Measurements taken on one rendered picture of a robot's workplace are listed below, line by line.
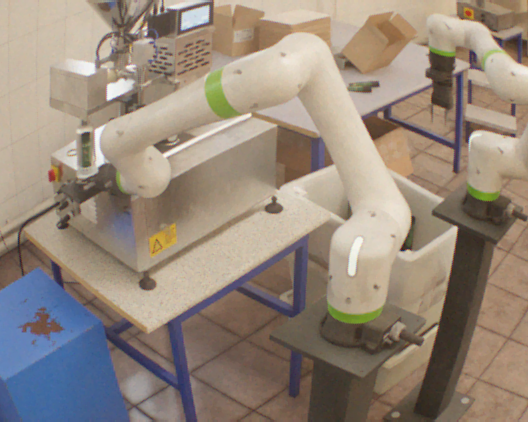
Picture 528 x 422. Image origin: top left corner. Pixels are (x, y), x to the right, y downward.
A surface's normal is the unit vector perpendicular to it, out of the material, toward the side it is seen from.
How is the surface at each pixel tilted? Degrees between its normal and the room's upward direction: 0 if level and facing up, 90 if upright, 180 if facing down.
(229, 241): 0
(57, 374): 90
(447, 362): 90
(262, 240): 0
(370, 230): 4
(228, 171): 90
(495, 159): 88
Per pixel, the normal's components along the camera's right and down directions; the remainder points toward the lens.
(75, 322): 0.01, -0.86
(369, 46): -0.64, 0.39
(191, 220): 0.77, 0.33
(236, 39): 0.57, 0.43
